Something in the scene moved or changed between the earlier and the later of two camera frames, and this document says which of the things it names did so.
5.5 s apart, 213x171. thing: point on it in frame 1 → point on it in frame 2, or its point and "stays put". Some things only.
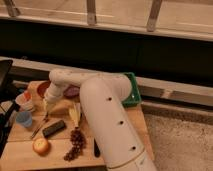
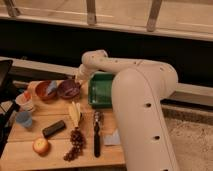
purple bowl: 72,91 stays put
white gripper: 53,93 → 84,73
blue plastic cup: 24,118 stays put
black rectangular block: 54,129 stays put
